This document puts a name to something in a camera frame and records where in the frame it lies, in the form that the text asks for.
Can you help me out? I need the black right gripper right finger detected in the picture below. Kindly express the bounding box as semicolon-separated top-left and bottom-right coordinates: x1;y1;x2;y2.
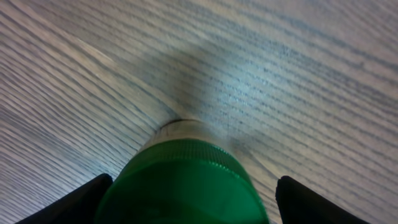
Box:
275;175;367;224

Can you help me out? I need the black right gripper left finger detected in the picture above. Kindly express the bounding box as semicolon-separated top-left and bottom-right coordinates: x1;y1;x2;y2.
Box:
16;174;113;224

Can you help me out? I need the green lid jar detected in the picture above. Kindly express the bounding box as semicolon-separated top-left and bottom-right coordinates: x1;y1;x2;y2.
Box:
94;120;269;223

